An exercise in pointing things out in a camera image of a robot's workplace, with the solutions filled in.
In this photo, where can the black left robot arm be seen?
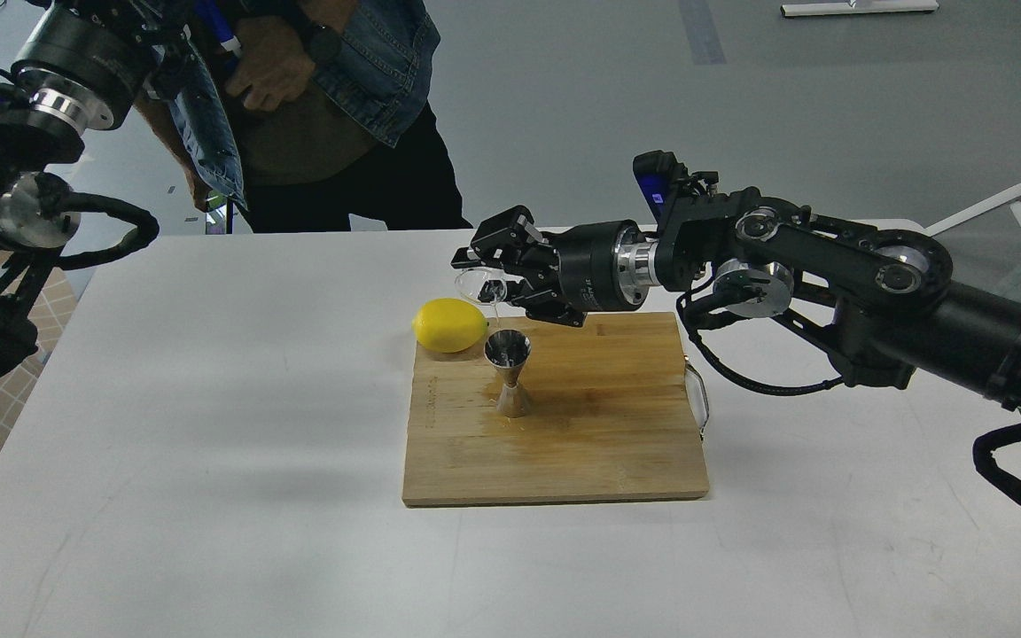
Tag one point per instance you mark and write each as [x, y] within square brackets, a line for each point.
[44, 223]

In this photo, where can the bystander right hand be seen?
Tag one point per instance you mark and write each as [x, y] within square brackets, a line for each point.
[205, 198]

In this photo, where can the steel double jigger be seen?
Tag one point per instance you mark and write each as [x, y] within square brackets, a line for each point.
[507, 351]

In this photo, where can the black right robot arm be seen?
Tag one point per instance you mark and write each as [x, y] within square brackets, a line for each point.
[879, 303]

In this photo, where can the bystander left hand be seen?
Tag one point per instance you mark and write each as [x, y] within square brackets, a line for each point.
[274, 68]

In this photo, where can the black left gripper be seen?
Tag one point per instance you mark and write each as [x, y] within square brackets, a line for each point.
[96, 53]

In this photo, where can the black smartphone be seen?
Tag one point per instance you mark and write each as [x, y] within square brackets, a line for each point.
[219, 215]

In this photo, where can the yellow lemon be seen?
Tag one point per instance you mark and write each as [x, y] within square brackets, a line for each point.
[446, 325]

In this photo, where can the bystander in denim jacket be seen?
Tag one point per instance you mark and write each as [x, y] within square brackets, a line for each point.
[362, 140]

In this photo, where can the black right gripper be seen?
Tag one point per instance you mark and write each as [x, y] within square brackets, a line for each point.
[586, 259]

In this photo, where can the white floor bar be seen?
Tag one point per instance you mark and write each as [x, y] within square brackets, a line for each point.
[855, 8]

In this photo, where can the clear glass cup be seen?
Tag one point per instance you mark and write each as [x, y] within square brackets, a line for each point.
[482, 286]

